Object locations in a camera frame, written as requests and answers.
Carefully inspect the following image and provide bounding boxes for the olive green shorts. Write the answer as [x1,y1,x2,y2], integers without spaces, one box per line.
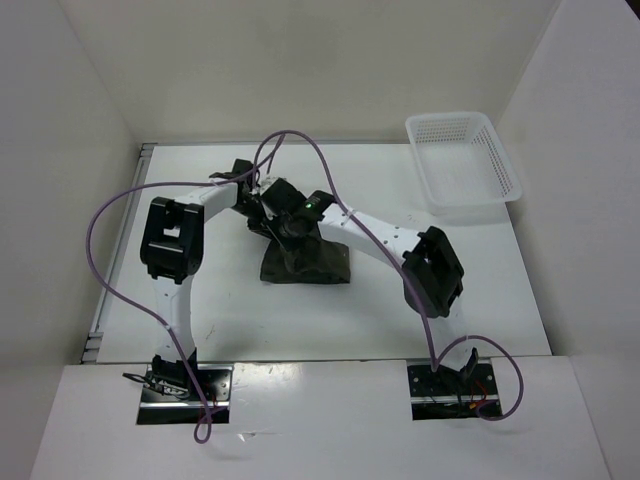
[260,236,351,285]

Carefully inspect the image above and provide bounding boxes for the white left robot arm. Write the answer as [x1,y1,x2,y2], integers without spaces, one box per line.
[140,159,272,400]

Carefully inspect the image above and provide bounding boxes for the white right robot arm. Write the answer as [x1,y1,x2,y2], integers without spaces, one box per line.
[257,178,477,393]

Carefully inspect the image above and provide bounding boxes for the white plastic basket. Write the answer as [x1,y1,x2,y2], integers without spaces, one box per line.
[405,111,523,214]

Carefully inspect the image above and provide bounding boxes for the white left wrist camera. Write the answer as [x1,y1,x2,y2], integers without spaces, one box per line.
[252,175,281,196]

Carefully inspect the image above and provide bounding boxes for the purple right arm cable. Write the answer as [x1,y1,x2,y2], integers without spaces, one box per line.
[253,129,526,422]

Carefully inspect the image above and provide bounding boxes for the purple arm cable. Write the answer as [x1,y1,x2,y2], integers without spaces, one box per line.
[253,129,526,422]
[87,132,289,445]

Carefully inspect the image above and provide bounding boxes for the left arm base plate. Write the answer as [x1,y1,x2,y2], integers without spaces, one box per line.
[136,364,233,426]

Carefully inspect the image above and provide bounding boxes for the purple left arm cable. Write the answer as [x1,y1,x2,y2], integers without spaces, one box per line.
[87,132,289,445]

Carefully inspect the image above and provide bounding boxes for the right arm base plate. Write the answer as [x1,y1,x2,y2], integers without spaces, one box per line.
[407,362,503,421]

